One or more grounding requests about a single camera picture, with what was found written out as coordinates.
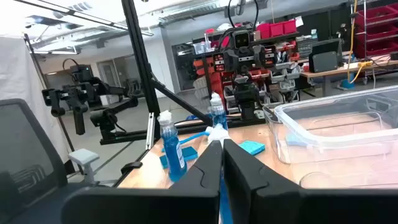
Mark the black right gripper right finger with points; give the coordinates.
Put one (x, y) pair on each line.
(280, 205)

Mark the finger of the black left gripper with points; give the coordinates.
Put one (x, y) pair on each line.
(231, 63)
(258, 59)

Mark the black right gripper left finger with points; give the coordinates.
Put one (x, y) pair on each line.
(155, 205)

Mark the blue Dawn dish soap bottle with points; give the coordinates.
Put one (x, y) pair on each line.
(217, 113)
(174, 155)

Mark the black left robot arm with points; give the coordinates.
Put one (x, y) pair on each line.
(247, 96)

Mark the parts bin rack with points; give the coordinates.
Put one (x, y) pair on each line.
(280, 71)

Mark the red storage bin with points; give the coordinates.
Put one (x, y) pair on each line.
(263, 31)
(289, 27)
(276, 29)

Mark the black table edge clamp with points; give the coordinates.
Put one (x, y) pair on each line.
(132, 167)

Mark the clear acrylic organiser bin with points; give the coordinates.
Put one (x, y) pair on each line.
(269, 121)
(357, 177)

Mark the blue plastic crate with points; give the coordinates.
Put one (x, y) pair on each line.
(192, 117)

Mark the black equipment case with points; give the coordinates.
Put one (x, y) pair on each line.
(325, 60)

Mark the clear tapered storage box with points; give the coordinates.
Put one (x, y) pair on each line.
(289, 124)

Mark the silver aluminium strip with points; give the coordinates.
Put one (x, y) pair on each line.
(150, 130)

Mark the wooden workbench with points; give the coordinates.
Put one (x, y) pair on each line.
(342, 68)

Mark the small blue floor base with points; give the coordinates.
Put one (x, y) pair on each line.
(345, 84)

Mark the rack with red crates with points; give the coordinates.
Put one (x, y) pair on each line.
(379, 31)

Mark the black mesh office chair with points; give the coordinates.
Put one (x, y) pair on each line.
(25, 149)

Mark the white fabric screen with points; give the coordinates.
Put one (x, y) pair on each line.
(18, 71)

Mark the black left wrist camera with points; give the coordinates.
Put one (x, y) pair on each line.
(242, 39)

